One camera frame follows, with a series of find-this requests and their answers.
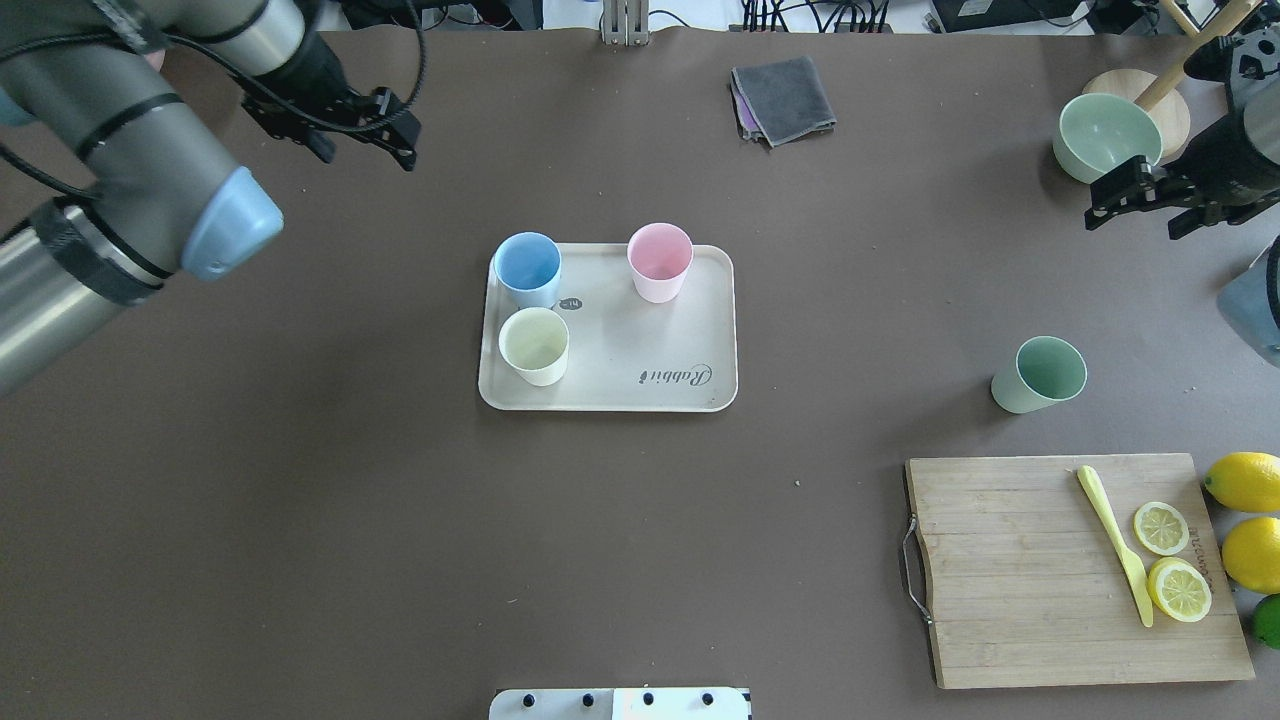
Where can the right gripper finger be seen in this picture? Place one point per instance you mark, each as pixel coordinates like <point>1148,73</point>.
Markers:
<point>1130,185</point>
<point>1102,212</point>

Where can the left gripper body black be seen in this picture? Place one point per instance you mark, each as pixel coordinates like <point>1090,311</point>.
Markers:
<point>318,68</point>

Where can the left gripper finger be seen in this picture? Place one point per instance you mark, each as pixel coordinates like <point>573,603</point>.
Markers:
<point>398,126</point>
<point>400,146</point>

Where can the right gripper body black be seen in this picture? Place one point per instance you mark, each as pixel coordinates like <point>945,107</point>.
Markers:
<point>1222,160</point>

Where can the mint green cup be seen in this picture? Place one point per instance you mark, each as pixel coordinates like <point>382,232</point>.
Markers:
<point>1044,371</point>

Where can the light blue cup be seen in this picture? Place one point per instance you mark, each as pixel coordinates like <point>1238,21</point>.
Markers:
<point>528,266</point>

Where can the cream white cup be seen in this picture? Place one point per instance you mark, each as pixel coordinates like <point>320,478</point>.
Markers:
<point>535,342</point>

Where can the pink cup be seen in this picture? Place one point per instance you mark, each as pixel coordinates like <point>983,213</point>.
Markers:
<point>659,255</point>

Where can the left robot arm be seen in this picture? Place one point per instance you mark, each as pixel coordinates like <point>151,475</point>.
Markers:
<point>166,194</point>

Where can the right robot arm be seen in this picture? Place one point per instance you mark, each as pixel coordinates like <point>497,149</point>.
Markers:
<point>1229,172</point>

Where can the white tray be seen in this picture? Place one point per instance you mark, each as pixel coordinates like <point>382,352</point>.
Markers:
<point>625,353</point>

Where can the mint green bowl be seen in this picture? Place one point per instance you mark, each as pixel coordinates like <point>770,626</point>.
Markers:
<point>1096,133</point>

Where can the wooden cup tree stand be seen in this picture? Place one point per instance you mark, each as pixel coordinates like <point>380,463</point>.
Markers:
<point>1158,95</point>

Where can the yellow lemon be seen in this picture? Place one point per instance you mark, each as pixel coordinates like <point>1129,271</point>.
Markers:
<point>1245,481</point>
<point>1250,555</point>

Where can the grey folded cloth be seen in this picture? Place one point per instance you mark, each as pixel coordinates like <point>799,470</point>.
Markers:
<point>778,102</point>

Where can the yellow plastic knife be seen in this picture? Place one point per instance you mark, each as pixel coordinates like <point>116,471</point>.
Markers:
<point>1133,568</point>

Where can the bamboo cutting board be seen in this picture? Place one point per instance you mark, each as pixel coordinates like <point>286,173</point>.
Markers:
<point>1021,586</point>

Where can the lemon half slice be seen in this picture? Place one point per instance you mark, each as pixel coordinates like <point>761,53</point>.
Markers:
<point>1178,589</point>

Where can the green lime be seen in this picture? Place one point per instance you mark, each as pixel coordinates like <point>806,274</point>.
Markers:
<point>1265,621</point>

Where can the aluminium frame post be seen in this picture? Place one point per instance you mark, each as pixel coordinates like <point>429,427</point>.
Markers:
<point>625,23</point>

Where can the white pedestal base plate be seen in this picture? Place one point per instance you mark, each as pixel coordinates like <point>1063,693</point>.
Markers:
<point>673,702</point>

